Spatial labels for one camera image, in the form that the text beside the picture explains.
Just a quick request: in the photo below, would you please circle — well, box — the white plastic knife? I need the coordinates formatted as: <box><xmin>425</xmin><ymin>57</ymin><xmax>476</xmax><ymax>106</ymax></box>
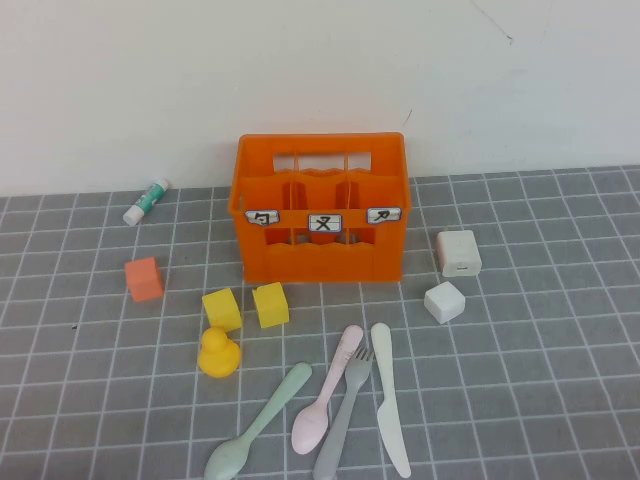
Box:
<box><xmin>370</xmin><ymin>322</ymin><xmax>413</xmax><ymax>480</ymax></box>

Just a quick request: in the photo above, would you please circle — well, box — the mint green plastic spoon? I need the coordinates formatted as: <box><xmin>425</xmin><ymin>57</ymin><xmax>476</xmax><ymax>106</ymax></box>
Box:
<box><xmin>203</xmin><ymin>362</ymin><xmax>314</xmax><ymax>480</ymax></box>

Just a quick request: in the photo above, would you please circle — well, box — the grey plastic fork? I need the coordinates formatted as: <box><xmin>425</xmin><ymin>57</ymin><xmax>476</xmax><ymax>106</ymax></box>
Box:
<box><xmin>312</xmin><ymin>346</ymin><xmax>376</xmax><ymax>480</ymax></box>

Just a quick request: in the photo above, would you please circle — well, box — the pink plastic spoon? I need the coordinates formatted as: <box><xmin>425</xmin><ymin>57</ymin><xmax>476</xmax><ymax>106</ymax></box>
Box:
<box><xmin>291</xmin><ymin>324</ymin><xmax>365</xmax><ymax>456</ymax></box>

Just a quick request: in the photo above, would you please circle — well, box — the orange plastic cutlery holder crate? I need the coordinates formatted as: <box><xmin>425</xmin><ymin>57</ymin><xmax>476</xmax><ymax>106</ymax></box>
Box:
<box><xmin>228</xmin><ymin>131</ymin><xmax>413</xmax><ymax>285</ymax></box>

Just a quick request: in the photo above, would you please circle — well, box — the yellow foam cube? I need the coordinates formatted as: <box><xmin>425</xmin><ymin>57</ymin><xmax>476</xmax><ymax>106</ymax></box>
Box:
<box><xmin>251</xmin><ymin>281</ymin><xmax>291</xmax><ymax>330</ymax></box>
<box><xmin>201</xmin><ymin>287</ymin><xmax>244</xmax><ymax>332</ymax></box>

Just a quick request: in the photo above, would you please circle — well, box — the white foam cube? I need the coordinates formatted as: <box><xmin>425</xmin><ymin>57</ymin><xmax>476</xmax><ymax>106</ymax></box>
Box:
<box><xmin>423</xmin><ymin>280</ymin><xmax>467</xmax><ymax>325</ymax></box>

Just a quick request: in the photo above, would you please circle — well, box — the yellow rubber duck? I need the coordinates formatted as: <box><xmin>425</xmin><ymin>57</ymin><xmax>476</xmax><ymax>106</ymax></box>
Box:
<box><xmin>197</xmin><ymin>327</ymin><xmax>244</xmax><ymax>380</ymax></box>

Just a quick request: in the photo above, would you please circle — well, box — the white and green glue stick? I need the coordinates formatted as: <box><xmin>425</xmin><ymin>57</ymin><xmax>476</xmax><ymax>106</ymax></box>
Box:
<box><xmin>122</xmin><ymin>177</ymin><xmax>171</xmax><ymax>227</ymax></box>

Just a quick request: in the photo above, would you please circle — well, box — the orange foam cube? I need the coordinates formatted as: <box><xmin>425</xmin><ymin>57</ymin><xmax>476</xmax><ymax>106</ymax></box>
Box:
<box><xmin>124</xmin><ymin>256</ymin><xmax>165</xmax><ymax>303</ymax></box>

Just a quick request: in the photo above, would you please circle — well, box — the grey grid patterned mat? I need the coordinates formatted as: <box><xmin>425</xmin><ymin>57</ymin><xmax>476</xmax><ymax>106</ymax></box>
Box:
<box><xmin>0</xmin><ymin>164</ymin><xmax>640</xmax><ymax>480</ymax></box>

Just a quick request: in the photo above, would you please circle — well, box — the white USB wall charger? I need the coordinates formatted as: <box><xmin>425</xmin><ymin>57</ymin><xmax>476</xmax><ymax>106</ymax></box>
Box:
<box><xmin>434</xmin><ymin>228</ymin><xmax>484</xmax><ymax>279</ymax></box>

